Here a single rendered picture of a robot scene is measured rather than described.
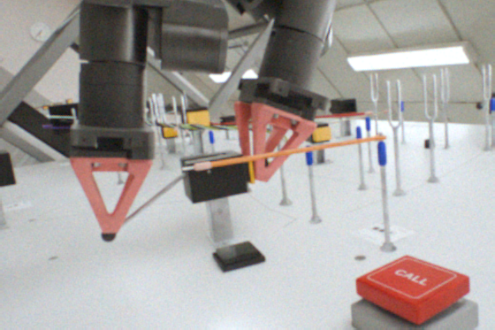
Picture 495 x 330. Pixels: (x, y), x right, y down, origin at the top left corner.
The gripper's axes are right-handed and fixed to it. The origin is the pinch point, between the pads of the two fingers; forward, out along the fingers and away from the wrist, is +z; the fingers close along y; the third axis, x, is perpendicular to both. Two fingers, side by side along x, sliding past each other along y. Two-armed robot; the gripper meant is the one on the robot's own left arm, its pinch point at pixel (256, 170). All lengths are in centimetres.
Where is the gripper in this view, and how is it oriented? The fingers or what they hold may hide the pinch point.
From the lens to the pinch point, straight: 47.9
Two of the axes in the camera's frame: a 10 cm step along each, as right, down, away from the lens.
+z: -2.9, 9.6, 0.2
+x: -8.6, -2.5, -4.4
